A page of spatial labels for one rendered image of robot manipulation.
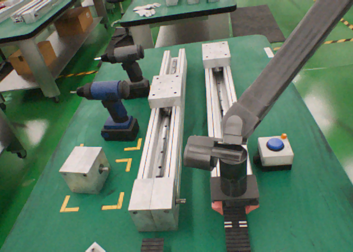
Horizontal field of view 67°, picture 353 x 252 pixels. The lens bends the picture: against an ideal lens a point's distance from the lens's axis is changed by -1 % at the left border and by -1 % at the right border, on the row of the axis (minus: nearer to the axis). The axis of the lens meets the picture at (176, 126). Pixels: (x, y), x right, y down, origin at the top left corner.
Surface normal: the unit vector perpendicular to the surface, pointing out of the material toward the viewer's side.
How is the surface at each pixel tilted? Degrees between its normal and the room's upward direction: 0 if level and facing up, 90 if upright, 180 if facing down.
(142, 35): 90
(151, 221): 90
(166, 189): 0
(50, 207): 0
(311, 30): 49
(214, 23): 90
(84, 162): 0
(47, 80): 90
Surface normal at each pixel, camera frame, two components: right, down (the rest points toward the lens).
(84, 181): -0.18, 0.64
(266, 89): -0.26, -0.15
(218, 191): -0.15, -0.77
